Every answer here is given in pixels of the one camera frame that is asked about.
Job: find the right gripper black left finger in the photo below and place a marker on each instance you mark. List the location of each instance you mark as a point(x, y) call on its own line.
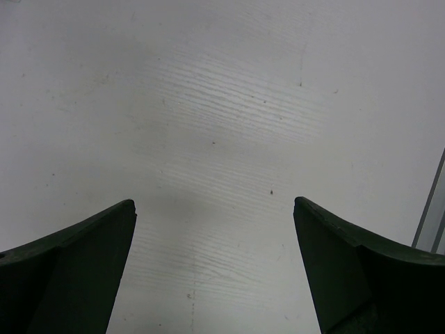
point(67, 282)

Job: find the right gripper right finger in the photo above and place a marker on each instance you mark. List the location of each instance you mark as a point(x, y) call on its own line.
point(361, 282)

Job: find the aluminium rail on right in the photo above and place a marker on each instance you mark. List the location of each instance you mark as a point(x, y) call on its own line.
point(429, 234)

